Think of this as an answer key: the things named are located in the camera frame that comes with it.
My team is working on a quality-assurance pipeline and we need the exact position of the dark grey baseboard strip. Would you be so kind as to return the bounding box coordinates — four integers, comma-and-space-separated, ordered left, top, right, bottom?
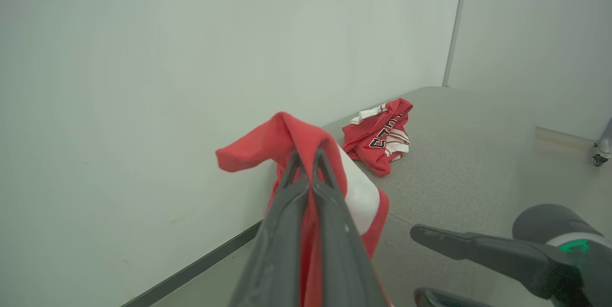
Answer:
120, 221, 263, 307

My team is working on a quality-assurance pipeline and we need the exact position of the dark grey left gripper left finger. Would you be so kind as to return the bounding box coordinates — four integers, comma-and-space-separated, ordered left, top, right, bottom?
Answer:
229, 151, 311, 307

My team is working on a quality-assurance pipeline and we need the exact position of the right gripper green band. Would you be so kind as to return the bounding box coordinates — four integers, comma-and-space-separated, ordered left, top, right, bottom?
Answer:
410, 203, 612, 307

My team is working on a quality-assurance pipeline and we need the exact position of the red garment with black letters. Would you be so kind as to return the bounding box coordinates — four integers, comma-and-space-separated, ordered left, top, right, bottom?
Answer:
341, 98, 414, 178

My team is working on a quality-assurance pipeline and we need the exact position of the red garment with white panel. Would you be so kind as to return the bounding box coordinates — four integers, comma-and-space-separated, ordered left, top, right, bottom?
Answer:
215, 111, 390, 307

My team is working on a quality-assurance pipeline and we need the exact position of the grey stand leg with caster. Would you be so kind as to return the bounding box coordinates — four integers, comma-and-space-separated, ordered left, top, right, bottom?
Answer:
592, 117, 612, 168

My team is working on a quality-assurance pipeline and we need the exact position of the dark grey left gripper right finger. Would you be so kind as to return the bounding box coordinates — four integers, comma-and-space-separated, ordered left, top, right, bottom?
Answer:
310, 148, 388, 307

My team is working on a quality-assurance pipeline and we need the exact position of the beige skirting board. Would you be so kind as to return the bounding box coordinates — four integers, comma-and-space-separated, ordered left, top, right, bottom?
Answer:
534, 126, 599, 151

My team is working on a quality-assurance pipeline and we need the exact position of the white wall corner trim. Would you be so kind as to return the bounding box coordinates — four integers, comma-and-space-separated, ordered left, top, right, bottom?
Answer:
442, 0, 472, 88

